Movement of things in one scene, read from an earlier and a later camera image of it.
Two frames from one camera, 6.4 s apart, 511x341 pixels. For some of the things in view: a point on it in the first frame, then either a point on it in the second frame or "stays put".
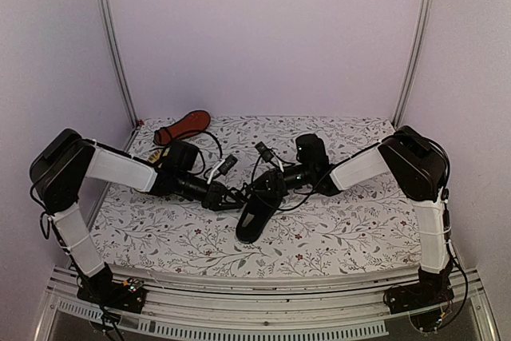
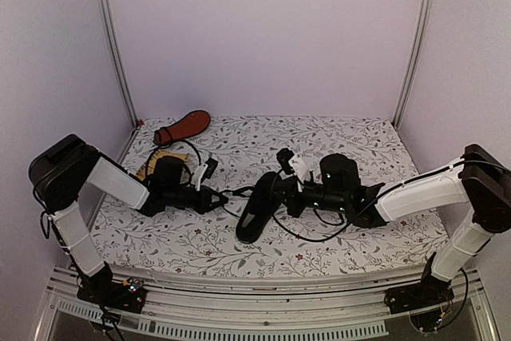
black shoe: x=264 y=197 stays put
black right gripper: x=274 y=191 to x=289 y=196
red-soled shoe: x=194 y=121 stays put
